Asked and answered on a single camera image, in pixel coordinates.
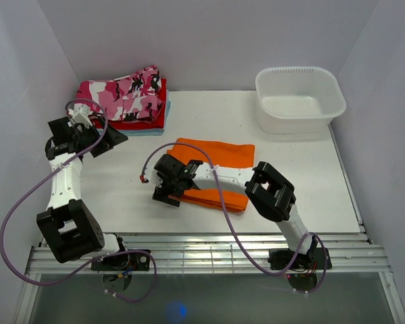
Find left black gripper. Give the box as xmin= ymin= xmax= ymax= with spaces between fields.
xmin=74 ymin=117 xmax=128 ymax=158

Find orange trousers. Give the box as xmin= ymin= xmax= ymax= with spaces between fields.
xmin=167 ymin=138 xmax=255 ymax=210

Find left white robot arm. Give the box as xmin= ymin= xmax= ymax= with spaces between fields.
xmin=36 ymin=117 xmax=130 ymax=270

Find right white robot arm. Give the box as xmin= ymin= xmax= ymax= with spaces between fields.
xmin=147 ymin=154 xmax=323 ymax=269

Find light blue folded trousers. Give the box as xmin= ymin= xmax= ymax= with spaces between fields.
xmin=121 ymin=91 xmax=171 ymax=136

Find pink camouflage folded trousers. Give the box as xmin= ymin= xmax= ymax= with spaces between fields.
xmin=76 ymin=65 xmax=167 ymax=124

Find red folded trousers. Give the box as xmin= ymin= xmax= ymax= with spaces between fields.
xmin=88 ymin=74 xmax=167 ymax=130

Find white plastic basin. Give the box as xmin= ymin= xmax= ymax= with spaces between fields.
xmin=255 ymin=66 xmax=346 ymax=134

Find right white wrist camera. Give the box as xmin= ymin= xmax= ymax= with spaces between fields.
xmin=140 ymin=167 xmax=164 ymax=188

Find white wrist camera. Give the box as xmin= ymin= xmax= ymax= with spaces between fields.
xmin=140 ymin=167 xmax=164 ymax=188
xmin=68 ymin=103 xmax=92 ymax=128

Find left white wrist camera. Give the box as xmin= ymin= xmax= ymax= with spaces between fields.
xmin=68 ymin=103 xmax=92 ymax=128

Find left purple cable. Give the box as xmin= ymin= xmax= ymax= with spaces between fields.
xmin=0 ymin=99 xmax=158 ymax=303

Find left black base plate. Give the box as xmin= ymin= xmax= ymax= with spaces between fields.
xmin=90 ymin=250 xmax=151 ymax=272

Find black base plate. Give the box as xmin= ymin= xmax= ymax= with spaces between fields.
xmin=90 ymin=250 xmax=151 ymax=272
xmin=268 ymin=248 xmax=332 ymax=271

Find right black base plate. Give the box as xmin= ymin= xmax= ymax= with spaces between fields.
xmin=268 ymin=248 xmax=332 ymax=271

